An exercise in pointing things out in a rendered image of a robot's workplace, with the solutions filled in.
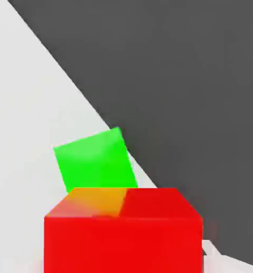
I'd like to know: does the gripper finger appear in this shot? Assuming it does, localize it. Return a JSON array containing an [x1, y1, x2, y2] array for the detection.
[[202, 239, 253, 273]]

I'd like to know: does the small red cube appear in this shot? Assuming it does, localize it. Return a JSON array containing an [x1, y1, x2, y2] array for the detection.
[[43, 187, 204, 273]]

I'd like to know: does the small green cube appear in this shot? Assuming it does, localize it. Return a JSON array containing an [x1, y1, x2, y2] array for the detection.
[[53, 126, 139, 194]]

